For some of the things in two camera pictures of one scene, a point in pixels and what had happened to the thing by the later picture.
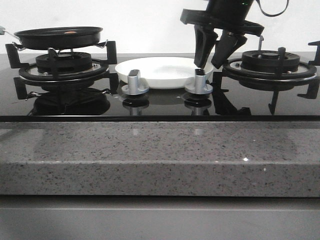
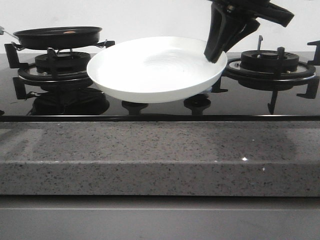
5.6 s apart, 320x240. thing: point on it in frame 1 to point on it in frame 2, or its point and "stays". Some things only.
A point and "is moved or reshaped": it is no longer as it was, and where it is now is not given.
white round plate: x=161 y=72 is moved or reshaped
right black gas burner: x=268 y=61 stays
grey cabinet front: x=137 y=217 stays
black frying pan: x=56 y=38 stays
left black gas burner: x=67 y=62 stays
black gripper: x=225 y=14 to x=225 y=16
